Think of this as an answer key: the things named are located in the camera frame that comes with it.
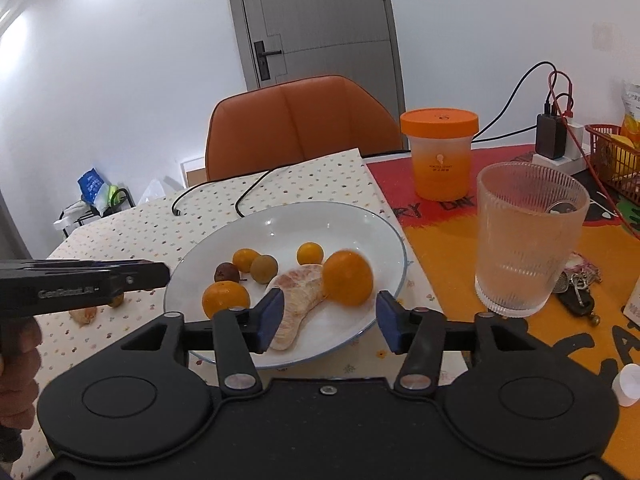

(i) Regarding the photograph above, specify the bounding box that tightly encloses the white bottle cap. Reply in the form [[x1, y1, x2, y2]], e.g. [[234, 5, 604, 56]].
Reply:
[[612, 363, 640, 408]]

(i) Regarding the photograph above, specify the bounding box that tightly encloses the dark brown wrinkled fruit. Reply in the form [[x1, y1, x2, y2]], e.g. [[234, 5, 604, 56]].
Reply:
[[214, 262, 241, 283]]

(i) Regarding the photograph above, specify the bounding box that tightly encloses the grey door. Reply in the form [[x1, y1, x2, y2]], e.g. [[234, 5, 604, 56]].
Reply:
[[230, 0, 405, 116]]

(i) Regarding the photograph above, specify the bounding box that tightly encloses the orange chair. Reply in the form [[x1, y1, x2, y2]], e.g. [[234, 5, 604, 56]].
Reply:
[[205, 75, 404, 181]]

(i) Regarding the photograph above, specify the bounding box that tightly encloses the black door handle lock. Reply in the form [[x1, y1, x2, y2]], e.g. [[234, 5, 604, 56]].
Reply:
[[254, 40, 283, 81]]

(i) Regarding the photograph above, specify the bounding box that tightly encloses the white power strip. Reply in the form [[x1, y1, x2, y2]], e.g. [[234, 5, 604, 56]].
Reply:
[[533, 120, 587, 174]]

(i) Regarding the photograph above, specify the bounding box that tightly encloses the black usb cable left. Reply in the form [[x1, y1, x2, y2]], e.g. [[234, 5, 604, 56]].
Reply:
[[170, 167, 271, 218]]

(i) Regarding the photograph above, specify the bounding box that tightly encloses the green-brown round fruit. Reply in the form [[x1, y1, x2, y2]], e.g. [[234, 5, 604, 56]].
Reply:
[[108, 294, 125, 308], [250, 255, 279, 285]]

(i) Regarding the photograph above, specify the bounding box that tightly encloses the large orange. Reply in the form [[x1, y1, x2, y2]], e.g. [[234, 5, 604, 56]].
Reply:
[[202, 281, 250, 318], [322, 249, 374, 307]]

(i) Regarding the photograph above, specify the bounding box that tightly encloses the black usb cable right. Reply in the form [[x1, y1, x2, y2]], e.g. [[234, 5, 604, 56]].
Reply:
[[234, 164, 292, 219]]

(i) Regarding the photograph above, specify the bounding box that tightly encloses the black metal shelf rack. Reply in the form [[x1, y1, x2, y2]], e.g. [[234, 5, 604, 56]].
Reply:
[[53, 185, 134, 238]]

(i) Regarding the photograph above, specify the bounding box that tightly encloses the pomelo segment in plate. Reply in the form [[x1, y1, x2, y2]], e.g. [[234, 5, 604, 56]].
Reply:
[[266, 264, 326, 351]]

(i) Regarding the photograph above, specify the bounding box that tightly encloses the large orange front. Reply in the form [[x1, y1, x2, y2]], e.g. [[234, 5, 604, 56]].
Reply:
[[322, 249, 374, 307]]

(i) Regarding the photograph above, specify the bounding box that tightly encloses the black usb cable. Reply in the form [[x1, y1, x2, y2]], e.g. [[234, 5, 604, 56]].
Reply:
[[234, 164, 292, 219], [170, 167, 271, 218]]

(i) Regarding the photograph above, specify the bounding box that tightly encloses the ribbed clear glass cup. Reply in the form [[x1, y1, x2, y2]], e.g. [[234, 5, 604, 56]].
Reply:
[[475, 162, 590, 318]]

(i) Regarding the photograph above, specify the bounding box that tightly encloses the cardboard sheet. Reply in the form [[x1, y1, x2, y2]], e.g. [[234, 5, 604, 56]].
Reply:
[[184, 168, 207, 188]]

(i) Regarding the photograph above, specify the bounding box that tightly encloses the key bunch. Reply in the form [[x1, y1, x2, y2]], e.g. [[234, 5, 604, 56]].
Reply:
[[552, 252, 602, 326]]

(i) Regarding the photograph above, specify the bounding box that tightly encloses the tiny orange in plate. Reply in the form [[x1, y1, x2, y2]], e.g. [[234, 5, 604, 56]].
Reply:
[[296, 242, 324, 266]]

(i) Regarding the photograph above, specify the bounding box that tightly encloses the large orange back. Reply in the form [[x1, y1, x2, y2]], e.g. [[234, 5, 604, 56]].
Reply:
[[202, 281, 250, 318]]

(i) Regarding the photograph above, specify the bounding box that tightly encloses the black charger adapter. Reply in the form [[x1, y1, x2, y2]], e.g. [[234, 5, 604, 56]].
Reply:
[[535, 114, 567, 160]]

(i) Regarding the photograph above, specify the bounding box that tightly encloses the orange plastic basket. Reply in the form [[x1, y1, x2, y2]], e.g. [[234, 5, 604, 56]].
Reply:
[[585, 124, 639, 205]]

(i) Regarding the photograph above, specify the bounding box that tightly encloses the green-brown round fruit back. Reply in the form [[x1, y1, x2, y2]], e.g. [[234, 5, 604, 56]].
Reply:
[[250, 255, 279, 285]]

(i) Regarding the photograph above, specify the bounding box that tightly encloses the small orange kumquat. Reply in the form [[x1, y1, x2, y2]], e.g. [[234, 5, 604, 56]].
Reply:
[[231, 248, 260, 274]]

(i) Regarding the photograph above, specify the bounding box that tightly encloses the person's left hand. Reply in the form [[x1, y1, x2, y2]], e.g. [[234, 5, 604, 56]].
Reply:
[[0, 318, 42, 430]]

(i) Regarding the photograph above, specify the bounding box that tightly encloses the green-brown round fruit front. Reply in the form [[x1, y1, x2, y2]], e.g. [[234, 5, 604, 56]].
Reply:
[[108, 294, 125, 308]]

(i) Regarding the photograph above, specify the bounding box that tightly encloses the white plate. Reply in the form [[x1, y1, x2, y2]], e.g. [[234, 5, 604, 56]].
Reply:
[[164, 202, 408, 370]]

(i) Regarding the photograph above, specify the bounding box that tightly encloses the orange lidded jar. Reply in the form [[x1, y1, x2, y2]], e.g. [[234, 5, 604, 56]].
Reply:
[[400, 108, 480, 202]]

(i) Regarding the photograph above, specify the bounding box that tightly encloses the clear plastic bag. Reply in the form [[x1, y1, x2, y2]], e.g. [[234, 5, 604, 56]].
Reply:
[[138, 177, 184, 205]]

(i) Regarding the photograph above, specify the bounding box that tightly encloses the orange red table mat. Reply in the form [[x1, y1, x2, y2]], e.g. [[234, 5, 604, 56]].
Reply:
[[373, 148, 639, 478]]

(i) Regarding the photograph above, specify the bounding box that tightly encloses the blue plastic bag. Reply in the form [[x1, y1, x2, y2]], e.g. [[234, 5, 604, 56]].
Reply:
[[78, 168, 110, 209]]

